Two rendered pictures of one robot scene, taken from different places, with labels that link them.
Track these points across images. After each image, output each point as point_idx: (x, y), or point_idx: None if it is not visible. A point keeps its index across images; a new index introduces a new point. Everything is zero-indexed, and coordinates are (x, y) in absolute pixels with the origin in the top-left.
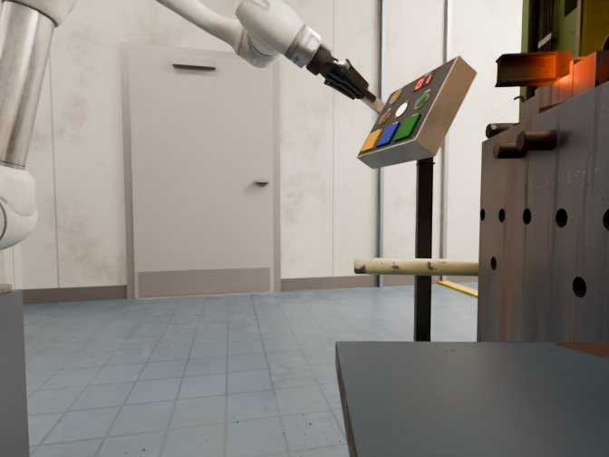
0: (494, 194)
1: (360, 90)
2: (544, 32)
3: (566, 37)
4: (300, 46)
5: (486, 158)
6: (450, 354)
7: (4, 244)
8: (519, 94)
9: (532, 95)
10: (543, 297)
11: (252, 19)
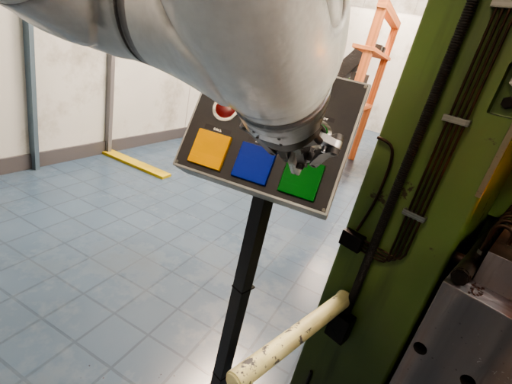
0: (457, 353)
1: (305, 159)
2: (455, 107)
3: (481, 137)
4: (311, 123)
5: (450, 306)
6: None
7: None
8: (382, 134)
9: (413, 161)
10: None
11: (279, 53)
